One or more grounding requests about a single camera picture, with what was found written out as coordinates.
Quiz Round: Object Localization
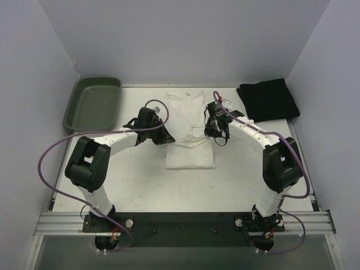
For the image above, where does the white t-shirt with robot print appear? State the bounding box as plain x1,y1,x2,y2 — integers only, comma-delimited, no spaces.
165,91,215,169

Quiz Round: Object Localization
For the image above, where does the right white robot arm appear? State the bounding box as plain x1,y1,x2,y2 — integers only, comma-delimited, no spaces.
204,101,303,218

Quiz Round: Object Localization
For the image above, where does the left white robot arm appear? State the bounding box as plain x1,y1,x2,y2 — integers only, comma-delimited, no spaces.
65,107,175,232

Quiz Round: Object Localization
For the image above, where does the dark green plastic tray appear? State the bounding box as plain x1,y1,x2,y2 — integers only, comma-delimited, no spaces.
63,77,122,132

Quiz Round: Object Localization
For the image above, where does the folded black t-shirt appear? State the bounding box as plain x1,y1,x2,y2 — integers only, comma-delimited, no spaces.
236,78,300,123

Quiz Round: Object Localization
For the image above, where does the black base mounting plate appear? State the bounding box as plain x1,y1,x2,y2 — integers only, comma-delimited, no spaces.
82,212,285,248

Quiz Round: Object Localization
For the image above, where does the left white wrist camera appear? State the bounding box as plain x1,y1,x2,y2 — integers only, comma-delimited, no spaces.
151,106,161,114

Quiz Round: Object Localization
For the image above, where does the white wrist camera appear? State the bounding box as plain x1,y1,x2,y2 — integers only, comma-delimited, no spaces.
151,106,161,114
219,97,233,111

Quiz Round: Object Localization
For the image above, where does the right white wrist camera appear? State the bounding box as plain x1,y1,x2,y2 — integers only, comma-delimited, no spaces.
219,97,233,111

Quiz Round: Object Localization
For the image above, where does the aluminium extrusion rail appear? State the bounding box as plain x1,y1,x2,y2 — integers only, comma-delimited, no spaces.
34,211,336,236

